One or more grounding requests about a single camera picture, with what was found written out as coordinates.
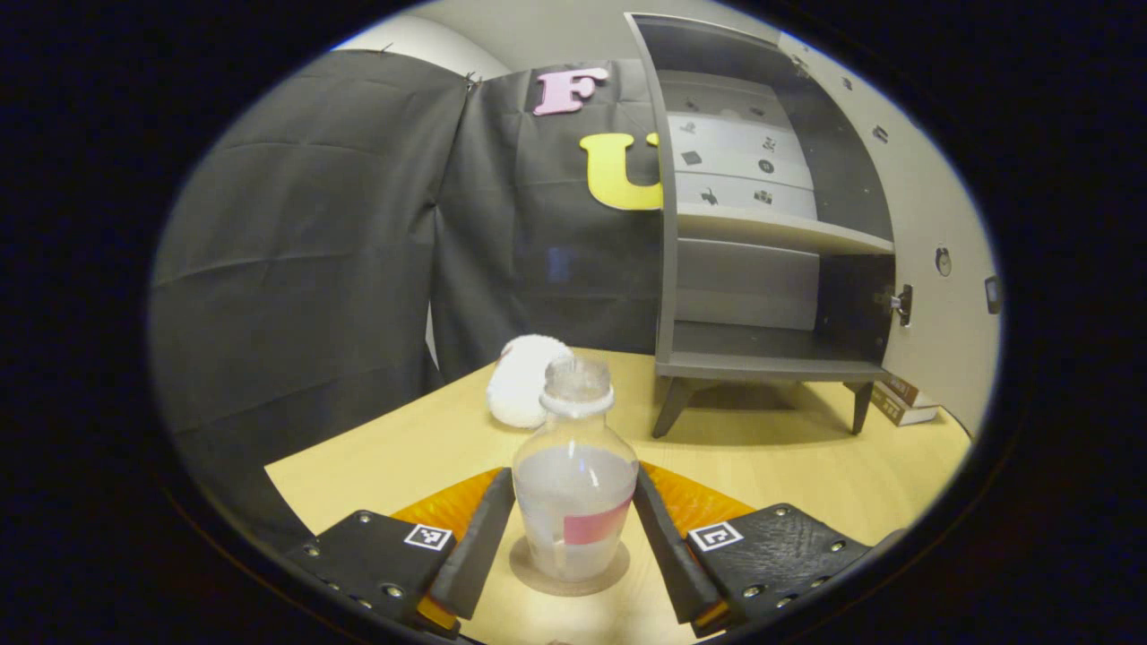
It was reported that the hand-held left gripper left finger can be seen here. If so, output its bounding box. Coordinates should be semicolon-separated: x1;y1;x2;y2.
280;466;517;640

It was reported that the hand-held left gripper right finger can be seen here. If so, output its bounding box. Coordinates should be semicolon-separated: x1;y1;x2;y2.
633;464;884;639

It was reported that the clear bottle with pink label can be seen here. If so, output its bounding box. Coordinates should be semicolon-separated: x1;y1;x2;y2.
512;356;641;583

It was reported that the grey cabinet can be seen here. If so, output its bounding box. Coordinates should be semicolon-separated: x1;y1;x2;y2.
625;13;897;440

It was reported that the white plush toy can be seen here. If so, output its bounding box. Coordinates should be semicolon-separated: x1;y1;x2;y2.
486;334;576;429

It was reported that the grey book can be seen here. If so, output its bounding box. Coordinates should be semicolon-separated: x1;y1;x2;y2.
871;385;940;427

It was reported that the black backdrop cloth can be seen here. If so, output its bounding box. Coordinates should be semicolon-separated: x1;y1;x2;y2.
148;49;668;556

